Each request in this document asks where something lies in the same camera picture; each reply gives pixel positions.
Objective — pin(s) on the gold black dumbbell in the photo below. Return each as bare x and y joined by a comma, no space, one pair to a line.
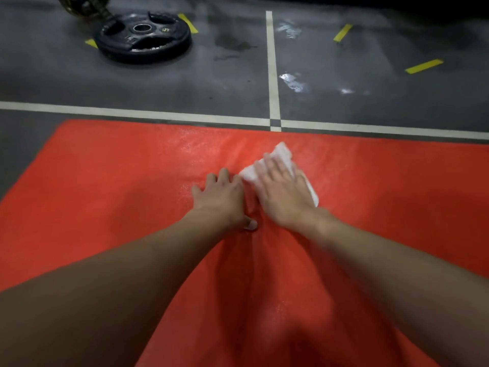
86,5

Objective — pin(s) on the black weight plate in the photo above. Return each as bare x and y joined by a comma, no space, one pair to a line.
143,38

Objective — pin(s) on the person's left forearm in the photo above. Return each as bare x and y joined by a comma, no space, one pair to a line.
88,294

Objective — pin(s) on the black gym machine frame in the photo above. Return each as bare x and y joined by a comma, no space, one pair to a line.
382,3

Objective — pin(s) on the person's right forearm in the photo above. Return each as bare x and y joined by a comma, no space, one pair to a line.
412,286

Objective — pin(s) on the person's right hand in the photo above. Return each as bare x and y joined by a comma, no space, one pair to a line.
284,194

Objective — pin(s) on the yellow tape strip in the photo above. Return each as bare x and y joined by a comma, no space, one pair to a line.
424,66
188,23
342,32
91,43

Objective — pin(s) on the person's left hand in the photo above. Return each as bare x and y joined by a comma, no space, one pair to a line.
221,202

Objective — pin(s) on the white wet wipe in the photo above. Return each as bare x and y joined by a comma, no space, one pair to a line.
282,150

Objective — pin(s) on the red mat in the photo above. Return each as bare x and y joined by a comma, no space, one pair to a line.
95,187

